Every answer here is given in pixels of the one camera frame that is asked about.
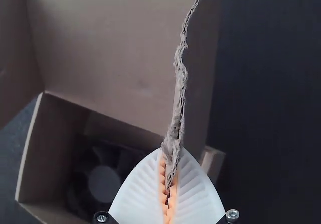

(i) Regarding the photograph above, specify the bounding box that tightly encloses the cardboard box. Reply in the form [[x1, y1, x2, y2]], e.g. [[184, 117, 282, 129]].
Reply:
[[0, 0, 226, 224]]

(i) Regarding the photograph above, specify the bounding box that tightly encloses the black square fan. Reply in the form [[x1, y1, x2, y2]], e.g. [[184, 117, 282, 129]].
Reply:
[[66, 131, 151, 217]]

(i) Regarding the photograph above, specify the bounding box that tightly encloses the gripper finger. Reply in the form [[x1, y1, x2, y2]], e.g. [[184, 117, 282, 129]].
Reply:
[[93, 148, 169, 224], [173, 150, 241, 224]]

